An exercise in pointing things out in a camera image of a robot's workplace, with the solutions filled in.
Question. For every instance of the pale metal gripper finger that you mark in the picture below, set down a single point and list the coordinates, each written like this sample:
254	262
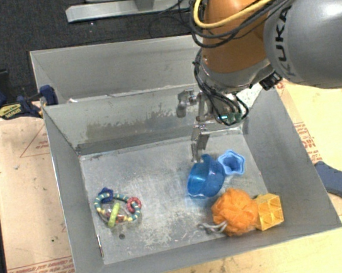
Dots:
195	143
204	142

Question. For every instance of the blue star-shaped cup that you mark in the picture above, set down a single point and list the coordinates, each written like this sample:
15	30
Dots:
232	163

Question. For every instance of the blue plastic cup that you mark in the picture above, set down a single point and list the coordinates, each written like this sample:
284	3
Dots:
204	180

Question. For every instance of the grey metal bin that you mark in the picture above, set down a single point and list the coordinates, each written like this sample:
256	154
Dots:
162	165

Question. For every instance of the orange mesh bath sponge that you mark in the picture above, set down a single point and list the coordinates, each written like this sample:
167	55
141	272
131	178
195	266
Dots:
235	212

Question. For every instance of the yellow cube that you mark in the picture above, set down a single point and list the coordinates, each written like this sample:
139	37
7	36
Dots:
269	211

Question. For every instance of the brown cardboard board, red print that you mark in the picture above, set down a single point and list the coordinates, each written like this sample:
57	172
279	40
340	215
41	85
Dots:
26	192

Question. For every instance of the black cylinder on white bracket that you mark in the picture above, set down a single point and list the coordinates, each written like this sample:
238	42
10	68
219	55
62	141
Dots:
249	94

